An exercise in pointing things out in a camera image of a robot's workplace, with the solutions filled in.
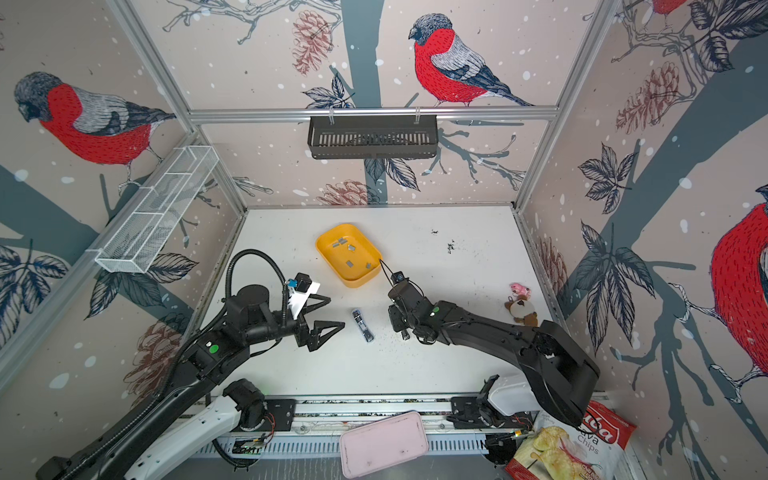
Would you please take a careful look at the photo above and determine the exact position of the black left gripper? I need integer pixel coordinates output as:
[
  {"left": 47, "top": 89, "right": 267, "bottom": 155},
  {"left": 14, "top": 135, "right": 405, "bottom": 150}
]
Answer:
[{"left": 245, "top": 291, "right": 345, "bottom": 350}]

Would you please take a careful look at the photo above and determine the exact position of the light blue stapler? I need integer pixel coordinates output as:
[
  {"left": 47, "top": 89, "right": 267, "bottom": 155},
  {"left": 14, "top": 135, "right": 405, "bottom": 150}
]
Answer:
[{"left": 352, "top": 309, "right": 374, "bottom": 343}]

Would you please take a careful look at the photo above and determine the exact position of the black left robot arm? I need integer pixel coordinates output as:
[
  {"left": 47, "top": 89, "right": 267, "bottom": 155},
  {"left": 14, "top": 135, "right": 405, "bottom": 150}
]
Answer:
[{"left": 35, "top": 285, "right": 345, "bottom": 479}]

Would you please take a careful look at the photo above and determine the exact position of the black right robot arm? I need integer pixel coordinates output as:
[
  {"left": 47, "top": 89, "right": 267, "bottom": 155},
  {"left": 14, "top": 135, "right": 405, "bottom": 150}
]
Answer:
[{"left": 388, "top": 280, "right": 600, "bottom": 427}]

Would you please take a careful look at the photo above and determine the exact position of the yellow plastic tray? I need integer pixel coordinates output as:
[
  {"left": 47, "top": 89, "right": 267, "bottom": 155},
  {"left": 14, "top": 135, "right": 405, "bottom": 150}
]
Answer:
[{"left": 315, "top": 223, "right": 381, "bottom": 288}]

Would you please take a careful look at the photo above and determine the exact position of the pink plastic lid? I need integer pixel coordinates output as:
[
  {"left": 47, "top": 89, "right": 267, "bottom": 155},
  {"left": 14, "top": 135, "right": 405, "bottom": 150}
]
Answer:
[{"left": 339, "top": 411, "right": 429, "bottom": 479}]

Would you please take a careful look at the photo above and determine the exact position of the red cassava chips bag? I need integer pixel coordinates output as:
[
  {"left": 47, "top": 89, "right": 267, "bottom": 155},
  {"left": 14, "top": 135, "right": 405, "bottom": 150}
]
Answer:
[{"left": 504, "top": 400, "right": 636, "bottom": 480}]

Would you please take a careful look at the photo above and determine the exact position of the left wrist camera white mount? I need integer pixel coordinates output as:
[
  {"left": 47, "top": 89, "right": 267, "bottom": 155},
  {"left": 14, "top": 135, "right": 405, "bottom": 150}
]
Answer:
[{"left": 285, "top": 272, "right": 320, "bottom": 320}]

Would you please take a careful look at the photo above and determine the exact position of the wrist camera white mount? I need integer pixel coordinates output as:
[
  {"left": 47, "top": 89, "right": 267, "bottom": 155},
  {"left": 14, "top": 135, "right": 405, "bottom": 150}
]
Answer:
[
  {"left": 285, "top": 272, "right": 320, "bottom": 320},
  {"left": 390, "top": 271, "right": 406, "bottom": 285}
]

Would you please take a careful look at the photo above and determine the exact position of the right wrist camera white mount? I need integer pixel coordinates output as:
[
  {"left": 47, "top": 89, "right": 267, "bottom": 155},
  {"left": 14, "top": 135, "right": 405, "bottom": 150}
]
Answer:
[{"left": 390, "top": 271, "right": 406, "bottom": 285}]

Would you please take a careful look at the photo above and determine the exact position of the brown plush toy keychain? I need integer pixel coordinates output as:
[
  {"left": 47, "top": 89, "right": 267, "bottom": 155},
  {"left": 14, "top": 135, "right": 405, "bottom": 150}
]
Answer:
[{"left": 504, "top": 283, "right": 539, "bottom": 327}]

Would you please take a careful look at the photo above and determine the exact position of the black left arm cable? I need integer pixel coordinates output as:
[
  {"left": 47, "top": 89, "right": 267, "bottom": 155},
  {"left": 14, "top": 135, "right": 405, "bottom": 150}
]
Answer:
[{"left": 59, "top": 248, "right": 292, "bottom": 480}]

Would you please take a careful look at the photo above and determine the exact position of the black hanging wire basket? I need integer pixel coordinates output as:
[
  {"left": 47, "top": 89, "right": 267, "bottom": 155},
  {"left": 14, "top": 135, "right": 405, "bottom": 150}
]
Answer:
[{"left": 307, "top": 115, "right": 439, "bottom": 160}]

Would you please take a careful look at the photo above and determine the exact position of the white mesh wall shelf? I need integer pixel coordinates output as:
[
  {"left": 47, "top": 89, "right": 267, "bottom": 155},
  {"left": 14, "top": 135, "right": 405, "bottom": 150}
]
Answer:
[{"left": 95, "top": 145, "right": 219, "bottom": 273}]

